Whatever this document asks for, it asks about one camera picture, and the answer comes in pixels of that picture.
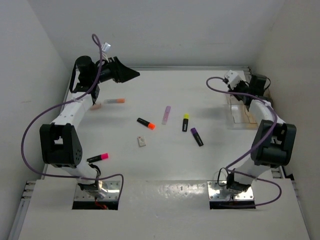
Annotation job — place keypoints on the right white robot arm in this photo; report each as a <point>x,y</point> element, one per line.
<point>274,140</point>

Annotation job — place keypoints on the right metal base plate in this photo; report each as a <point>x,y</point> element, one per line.
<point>217,192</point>

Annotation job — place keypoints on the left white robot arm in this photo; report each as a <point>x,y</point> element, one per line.
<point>60,145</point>

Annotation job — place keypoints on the purple black highlighter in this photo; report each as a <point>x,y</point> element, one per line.
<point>196,136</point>

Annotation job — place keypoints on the orange clear highlighter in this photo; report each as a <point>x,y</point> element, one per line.
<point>114,101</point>

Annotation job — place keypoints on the pink black highlighter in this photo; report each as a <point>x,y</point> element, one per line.
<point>98,158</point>

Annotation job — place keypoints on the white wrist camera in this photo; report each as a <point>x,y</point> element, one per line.
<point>232,79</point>
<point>105,48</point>

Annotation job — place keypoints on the metal base plate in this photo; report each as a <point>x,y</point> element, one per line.
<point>106,190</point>
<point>217,192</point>

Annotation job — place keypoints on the white eraser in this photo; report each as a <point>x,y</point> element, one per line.
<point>141,141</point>

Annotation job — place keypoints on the pink translucent highlighter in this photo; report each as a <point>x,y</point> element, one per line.
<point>166,115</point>

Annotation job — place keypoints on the clear acrylic container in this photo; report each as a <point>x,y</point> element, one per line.
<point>237,116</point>

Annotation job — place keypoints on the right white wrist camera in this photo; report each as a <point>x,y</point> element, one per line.
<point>232,79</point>

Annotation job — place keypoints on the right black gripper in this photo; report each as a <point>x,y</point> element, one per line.
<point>241,83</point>

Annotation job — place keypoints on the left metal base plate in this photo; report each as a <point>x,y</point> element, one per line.
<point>106,190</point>

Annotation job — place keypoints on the orange black highlighter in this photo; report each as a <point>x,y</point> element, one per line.
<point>146,123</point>

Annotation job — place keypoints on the yellow black highlighter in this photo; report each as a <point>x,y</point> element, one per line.
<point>185,122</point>

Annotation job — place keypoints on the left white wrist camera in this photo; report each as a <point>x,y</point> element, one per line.
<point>105,48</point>

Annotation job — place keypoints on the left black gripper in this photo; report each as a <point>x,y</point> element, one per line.
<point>119,73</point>

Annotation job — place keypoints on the pink eraser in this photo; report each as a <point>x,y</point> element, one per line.
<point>96,106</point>

